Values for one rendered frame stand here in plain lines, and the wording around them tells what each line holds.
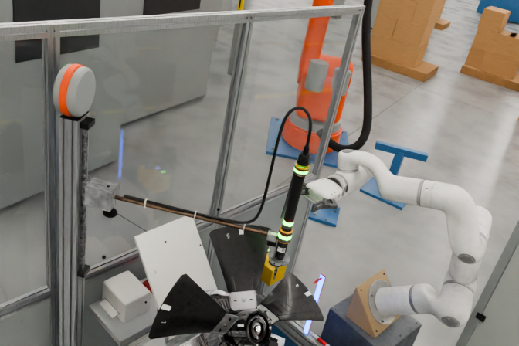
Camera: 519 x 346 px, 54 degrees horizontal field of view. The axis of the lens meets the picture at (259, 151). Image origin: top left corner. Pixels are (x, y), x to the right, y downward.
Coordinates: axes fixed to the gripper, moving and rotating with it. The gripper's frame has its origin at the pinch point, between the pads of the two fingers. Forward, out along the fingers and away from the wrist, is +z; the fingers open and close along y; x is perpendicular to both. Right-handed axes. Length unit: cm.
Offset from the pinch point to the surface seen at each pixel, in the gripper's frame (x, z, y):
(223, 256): -29.4, 13.9, 18.2
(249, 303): -40.3, 13.5, 3.1
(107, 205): -13, 44, 45
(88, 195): -11, 48, 51
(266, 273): -61, -23, 24
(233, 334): -46, 23, 0
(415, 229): -166, -285, 53
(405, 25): -88, -715, 332
